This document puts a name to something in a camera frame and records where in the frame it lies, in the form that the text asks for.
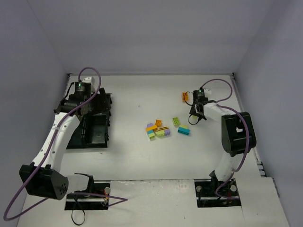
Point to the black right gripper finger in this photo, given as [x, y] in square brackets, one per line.
[193, 110]
[201, 112]

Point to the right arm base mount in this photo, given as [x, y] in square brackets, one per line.
[207, 197]

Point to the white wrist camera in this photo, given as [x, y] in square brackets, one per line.
[89, 80]
[207, 92]

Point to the orange square lego brick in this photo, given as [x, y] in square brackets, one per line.
[184, 97]

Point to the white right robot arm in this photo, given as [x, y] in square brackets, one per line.
[237, 132]

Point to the long teal lego brick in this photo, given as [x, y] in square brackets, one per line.
[183, 131]

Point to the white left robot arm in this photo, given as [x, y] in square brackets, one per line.
[42, 178]

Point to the purple lego with striped top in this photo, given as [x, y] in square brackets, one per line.
[166, 129]

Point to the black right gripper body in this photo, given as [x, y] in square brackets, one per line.
[197, 111]

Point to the pale yellow sloped lego brick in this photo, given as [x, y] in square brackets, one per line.
[184, 126]

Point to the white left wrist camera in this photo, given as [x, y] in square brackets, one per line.
[89, 80]

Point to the green two-stud lego brick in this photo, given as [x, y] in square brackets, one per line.
[176, 121]

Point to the long orange lego brick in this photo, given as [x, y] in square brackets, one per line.
[152, 128]

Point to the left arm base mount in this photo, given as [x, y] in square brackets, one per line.
[89, 202]

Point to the pale green brick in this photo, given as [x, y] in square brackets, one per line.
[152, 138]

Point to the orange small lego brick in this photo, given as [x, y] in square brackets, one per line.
[158, 123]

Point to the black divided sorting bin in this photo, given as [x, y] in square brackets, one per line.
[92, 131]

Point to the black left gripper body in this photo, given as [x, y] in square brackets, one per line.
[102, 99]

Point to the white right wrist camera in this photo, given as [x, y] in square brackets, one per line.
[207, 92]

